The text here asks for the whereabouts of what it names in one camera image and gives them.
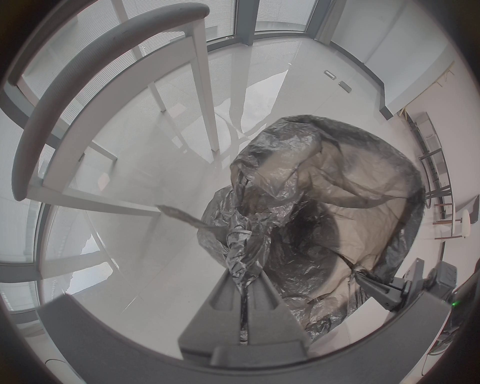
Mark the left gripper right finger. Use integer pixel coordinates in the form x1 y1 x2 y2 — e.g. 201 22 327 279
245 269 312 366

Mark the grey padded white chair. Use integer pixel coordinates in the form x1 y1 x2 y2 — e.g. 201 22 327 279
7 3 222 219

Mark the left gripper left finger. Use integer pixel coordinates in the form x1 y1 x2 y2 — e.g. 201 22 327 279
177 269 248 366

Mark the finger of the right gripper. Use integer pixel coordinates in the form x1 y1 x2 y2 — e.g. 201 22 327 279
354 272 409 292
360 281 404 313

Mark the window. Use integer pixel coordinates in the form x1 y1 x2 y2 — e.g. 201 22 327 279
0 0 334 323

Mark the black plastic bag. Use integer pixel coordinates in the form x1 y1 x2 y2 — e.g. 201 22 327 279
155 114 426 344

